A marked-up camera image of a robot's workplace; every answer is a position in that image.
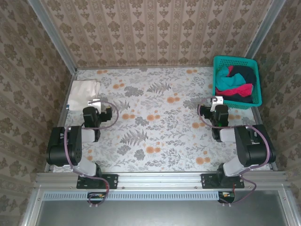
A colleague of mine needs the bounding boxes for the teal t-shirt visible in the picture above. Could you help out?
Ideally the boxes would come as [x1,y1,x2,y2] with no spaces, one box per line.
[215,65,246,91]

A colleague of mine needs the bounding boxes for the folded white t-shirt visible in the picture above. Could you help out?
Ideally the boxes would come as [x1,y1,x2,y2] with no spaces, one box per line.
[67,80,102,111]

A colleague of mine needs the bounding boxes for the pink t-shirt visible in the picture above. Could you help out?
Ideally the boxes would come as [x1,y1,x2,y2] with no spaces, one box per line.
[215,65,253,97]

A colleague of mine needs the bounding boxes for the navy t-shirt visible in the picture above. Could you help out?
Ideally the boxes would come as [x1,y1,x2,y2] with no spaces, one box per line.
[222,66,257,104]

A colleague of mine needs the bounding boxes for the teal plastic basket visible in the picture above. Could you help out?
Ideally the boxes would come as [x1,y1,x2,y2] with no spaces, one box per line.
[213,56,263,109]

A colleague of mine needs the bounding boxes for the floral table cover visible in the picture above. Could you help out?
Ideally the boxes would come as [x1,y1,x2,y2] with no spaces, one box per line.
[53,67,273,174]

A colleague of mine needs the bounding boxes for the metal sheet panel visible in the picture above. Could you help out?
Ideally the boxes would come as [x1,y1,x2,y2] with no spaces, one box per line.
[35,190,290,226]

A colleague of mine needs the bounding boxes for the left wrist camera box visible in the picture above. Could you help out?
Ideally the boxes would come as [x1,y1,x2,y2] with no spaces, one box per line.
[87,98,102,113]

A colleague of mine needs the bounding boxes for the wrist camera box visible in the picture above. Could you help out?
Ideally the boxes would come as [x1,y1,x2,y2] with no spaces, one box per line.
[210,96,224,113]
[87,98,102,113]

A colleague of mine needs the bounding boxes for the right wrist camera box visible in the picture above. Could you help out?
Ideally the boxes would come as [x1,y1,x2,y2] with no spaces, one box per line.
[210,96,224,113]

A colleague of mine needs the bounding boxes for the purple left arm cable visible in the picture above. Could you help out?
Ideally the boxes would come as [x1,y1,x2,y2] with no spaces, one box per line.
[63,100,119,208]

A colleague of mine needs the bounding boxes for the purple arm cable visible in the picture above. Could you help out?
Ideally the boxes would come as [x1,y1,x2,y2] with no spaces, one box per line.
[198,96,271,207]
[63,100,119,208]

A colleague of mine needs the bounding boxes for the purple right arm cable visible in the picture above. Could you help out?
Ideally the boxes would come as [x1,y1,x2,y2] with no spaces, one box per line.
[198,96,271,207]

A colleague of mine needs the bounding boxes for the aluminium mounting rail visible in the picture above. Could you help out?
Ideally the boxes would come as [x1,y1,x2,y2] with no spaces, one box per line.
[35,171,289,189]

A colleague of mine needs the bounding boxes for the aluminium frame post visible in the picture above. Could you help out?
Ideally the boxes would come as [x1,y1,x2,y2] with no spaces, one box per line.
[246,0,286,59]
[27,0,77,73]

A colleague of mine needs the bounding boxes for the grey slotted cable duct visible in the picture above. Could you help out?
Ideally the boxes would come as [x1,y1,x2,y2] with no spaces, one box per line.
[43,191,219,201]

